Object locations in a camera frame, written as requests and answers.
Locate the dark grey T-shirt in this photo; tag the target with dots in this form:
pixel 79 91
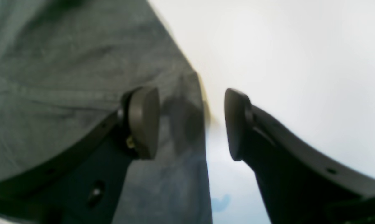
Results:
pixel 64 66

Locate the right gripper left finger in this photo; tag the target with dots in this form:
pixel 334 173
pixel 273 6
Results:
pixel 83 184

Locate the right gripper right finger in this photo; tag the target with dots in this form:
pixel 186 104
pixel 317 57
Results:
pixel 298 184

